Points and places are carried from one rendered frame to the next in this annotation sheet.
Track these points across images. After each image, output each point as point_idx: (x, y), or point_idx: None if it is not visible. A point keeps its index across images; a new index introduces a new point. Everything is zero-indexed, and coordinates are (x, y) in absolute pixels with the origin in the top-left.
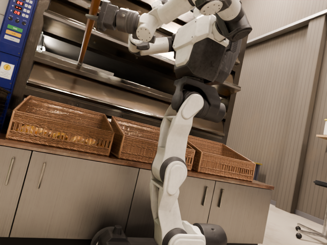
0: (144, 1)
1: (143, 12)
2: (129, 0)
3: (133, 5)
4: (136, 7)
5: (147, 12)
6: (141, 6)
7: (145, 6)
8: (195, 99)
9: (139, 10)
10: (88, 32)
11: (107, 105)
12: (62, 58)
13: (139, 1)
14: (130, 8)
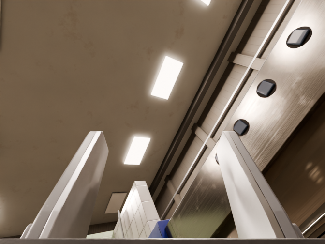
0: (283, 141)
1: (320, 160)
2: (272, 180)
3: (289, 180)
4: (296, 170)
5: (324, 144)
6: (297, 153)
7: (297, 139)
8: None
9: (311, 171)
10: None
11: None
12: None
13: (280, 153)
14: (299, 198)
